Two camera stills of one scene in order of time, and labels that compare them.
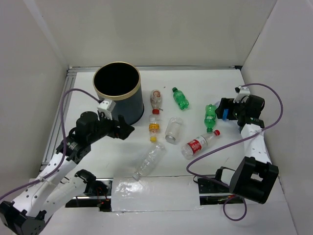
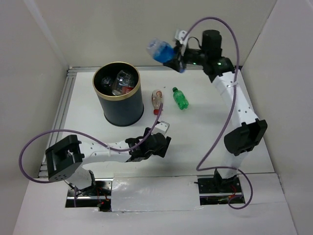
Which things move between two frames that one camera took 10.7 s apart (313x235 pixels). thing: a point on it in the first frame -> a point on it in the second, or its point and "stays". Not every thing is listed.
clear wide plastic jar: [173, 130] -> [106, 82]
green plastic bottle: [180, 98] stays
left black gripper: [122, 132] -> [162, 152]
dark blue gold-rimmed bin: [121, 82] stays
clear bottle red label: [193, 147] -> [123, 82]
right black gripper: [227, 103] -> [175, 63]
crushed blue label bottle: [225, 111] -> [161, 51]
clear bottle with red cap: [156, 101] stays
